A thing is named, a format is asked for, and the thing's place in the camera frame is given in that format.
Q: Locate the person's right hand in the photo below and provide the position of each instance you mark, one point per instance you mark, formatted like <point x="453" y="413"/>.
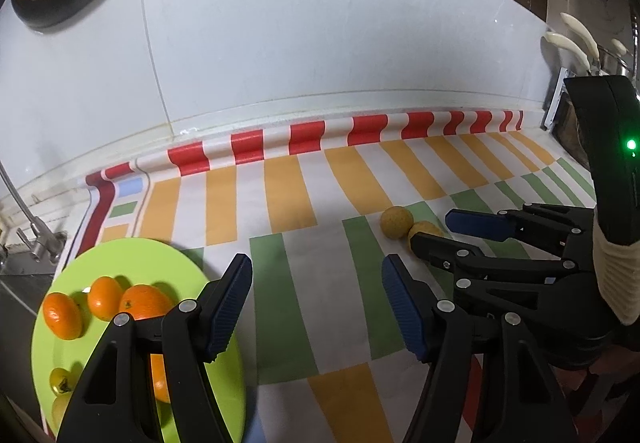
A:
<point x="617" y="273"/>

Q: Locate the small orange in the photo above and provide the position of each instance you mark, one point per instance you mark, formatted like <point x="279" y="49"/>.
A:
<point x="105" y="298"/>
<point x="62" y="315"/>

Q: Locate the striped colourful tablecloth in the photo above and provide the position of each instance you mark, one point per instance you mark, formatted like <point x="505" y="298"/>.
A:
<point x="300" y="203"/>

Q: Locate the white knife rack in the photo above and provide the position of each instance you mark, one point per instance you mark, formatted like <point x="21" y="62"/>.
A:
<point x="555" y="98"/>

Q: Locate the thin curved steel faucet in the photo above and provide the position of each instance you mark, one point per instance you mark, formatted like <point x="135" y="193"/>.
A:
<point x="37" y="228"/>

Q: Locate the lime green plate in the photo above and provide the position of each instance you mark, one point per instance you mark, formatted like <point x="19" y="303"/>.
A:
<point x="145" y="263"/>

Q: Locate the small tan round fruit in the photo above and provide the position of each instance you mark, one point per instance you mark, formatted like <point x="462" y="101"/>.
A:
<point x="396" y="222"/>
<point x="427" y="228"/>

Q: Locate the dark sink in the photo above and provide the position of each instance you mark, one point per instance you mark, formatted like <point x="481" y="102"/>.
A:
<point x="20" y="308"/>

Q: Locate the large green tomato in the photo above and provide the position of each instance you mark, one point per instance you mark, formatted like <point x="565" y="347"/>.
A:
<point x="60" y="410"/>

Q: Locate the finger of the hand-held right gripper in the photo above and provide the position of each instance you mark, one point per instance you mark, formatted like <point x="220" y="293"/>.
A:
<point x="475" y="223"/>
<point x="500" y="278"/>

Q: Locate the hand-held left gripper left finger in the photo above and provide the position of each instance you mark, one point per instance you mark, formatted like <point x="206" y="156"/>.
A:
<point x="230" y="308"/>

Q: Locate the large orange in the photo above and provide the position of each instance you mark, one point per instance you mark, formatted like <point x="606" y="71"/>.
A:
<point x="145" y="300"/>

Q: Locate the small green tomato with calyx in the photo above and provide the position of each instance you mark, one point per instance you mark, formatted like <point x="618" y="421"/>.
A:
<point x="61" y="377"/>

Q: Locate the medium orange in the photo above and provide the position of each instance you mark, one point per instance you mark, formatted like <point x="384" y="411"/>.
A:
<point x="161" y="380"/>

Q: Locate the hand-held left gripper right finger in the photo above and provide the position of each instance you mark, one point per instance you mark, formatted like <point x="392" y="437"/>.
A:
<point x="402" y="303"/>

